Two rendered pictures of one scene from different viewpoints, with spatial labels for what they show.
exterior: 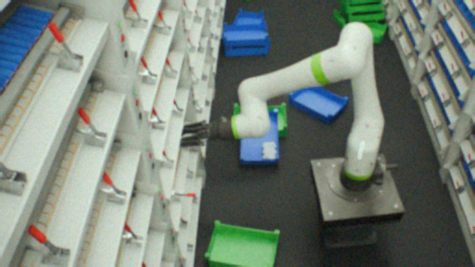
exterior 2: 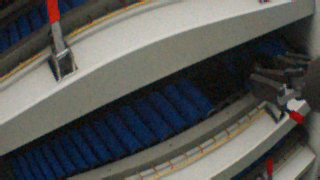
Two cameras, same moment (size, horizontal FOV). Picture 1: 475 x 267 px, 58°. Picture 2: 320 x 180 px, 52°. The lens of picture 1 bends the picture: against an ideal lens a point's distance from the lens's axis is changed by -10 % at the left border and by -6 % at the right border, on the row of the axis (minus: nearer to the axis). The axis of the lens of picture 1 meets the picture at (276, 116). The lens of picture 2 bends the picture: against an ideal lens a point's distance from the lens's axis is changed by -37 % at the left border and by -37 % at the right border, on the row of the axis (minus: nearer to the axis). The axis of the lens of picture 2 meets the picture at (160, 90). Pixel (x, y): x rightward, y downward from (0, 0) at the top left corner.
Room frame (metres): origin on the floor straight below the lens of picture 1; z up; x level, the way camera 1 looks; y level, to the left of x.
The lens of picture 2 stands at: (0.98, 0.00, 0.81)
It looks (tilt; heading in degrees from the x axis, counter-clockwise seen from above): 28 degrees down; 68
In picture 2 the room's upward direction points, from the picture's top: 13 degrees counter-clockwise
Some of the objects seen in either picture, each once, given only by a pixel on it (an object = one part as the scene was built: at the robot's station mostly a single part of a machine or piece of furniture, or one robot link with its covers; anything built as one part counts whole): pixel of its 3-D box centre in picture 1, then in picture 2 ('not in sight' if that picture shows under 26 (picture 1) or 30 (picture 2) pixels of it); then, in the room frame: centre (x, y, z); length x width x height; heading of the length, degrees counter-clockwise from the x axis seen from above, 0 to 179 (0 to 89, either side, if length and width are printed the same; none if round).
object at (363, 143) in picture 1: (362, 151); not in sight; (1.28, -0.35, 0.50); 0.16 x 0.13 x 0.19; 162
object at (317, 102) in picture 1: (318, 100); not in sight; (2.13, -0.25, 0.04); 0.30 x 0.20 x 0.08; 53
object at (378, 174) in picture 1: (369, 172); not in sight; (1.27, -0.40, 0.38); 0.26 x 0.15 x 0.06; 100
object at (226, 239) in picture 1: (242, 247); not in sight; (1.10, 0.14, 0.04); 0.30 x 0.20 x 0.08; 81
